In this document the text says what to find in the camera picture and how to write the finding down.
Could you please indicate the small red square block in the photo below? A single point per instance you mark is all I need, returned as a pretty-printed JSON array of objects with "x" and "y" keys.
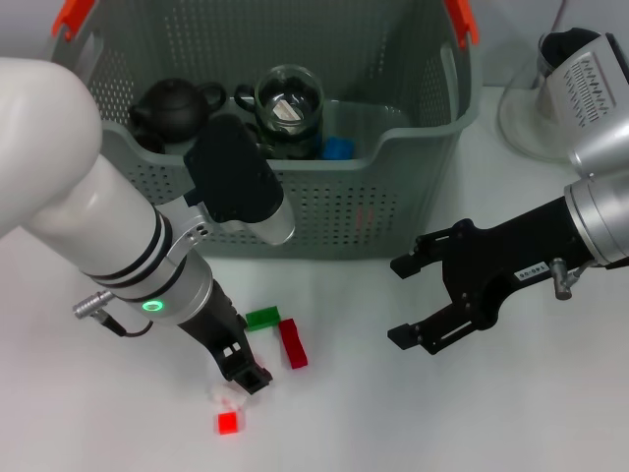
[{"x": 227, "y": 423}]

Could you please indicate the white long building block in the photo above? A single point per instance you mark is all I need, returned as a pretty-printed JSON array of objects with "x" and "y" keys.
[{"x": 226, "y": 398}]

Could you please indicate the red rounded building block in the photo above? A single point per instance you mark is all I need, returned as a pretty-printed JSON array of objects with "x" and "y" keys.
[{"x": 363, "y": 218}]

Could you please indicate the green rectangular building block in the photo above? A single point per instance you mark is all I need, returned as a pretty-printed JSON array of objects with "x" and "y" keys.
[{"x": 263, "y": 318}]

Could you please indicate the glass teacup with black sleeve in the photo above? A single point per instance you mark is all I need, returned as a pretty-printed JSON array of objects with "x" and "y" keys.
[
  {"x": 300, "y": 147},
  {"x": 290, "y": 88}
]

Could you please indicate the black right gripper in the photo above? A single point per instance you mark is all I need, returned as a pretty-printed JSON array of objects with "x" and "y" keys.
[{"x": 506, "y": 255}]

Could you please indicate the dark red long block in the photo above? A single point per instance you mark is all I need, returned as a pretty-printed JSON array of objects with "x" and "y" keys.
[{"x": 293, "y": 344}]

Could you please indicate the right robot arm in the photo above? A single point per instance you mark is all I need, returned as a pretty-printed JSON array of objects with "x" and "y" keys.
[{"x": 599, "y": 147}]

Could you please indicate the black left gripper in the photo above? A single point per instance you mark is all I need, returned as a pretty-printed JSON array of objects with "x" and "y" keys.
[{"x": 216, "y": 319}]

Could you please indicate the grey perforated storage bin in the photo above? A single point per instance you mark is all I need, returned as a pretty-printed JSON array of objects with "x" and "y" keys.
[{"x": 368, "y": 172}]

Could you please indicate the blue square block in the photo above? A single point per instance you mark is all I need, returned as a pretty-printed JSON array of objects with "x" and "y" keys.
[{"x": 339, "y": 148}]

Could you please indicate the black clay teapot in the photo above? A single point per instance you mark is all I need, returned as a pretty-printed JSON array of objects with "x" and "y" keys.
[{"x": 172, "y": 110}]

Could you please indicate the steel infuser insert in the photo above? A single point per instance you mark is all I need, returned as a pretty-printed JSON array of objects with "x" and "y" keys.
[{"x": 543, "y": 100}]

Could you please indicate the clear pinkish long block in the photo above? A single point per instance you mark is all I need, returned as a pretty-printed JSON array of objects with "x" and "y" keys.
[{"x": 286, "y": 111}]

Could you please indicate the small black clay cup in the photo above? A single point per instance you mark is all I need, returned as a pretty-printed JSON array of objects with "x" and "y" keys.
[{"x": 151, "y": 142}]

